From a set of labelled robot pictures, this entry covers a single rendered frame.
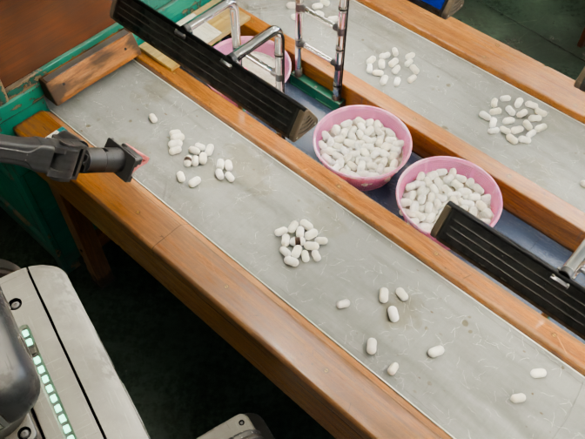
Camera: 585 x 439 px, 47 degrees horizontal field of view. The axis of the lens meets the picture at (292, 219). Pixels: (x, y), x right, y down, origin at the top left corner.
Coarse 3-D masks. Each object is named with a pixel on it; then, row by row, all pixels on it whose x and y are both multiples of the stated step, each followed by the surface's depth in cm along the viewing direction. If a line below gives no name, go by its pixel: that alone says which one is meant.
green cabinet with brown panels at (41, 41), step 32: (0, 0) 161; (32, 0) 167; (64, 0) 174; (96, 0) 182; (160, 0) 200; (0, 32) 165; (32, 32) 172; (64, 32) 180; (96, 32) 188; (0, 64) 171; (32, 64) 178; (0, 96) 174
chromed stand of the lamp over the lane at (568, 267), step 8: (584, 240) 118; (576, 248) 118; (584, 248) 117; (576, 256) 116; (584, 256) 116; (568, 264) 115; (576, 264) 115; (584, 264) 132; (560, 272) 115; (568, 272) 114; (576, 272) 134; (584, 272) 133; (552, 280) 115; (560, 280) 114
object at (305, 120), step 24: (120, 0) 162; (120, 24) 164; (144, 24) 159; (168, 24) 155; (168, 48) 156; (192, 48) 152; (192, 72) 154; (216, 72) 149; (240, 72) 145; (240, 96) 146; (264, 96) 143; (288, 96) 140; (264, 120) 145; (288, 120) 141; (312, 120) 142
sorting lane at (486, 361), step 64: (128, 64) 201; (128, 128) 186; (192, 128) 186; (192, 192) 172; (256, 192) 172; (320, 192) 172; (256, 256) 161; (320, 256) 161; (384, 256) 161; (320, 320) 151; (384, 320) 151; (448, 320) 151; (448, 384) 142; (512, 384) 142; (576, 384) 142
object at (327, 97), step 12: (300, 0) 180; (348, 0) 168; (300, 12) 183; (312, 12) 180; (300, 24) 186; (336, 24) 177; (300, 36) 190; (300, 48) 193; (312, 48) 190; (336, 48) 181; (300, 60) 197; (336, 60) 184; (300, 72) 201; (336, 72) 187; (300, 84) 203; (312, 84) 200; (336, 84) 191; (312, 96) 202; (324, 96) 197; (336, 96) 194; (336, 108) 197
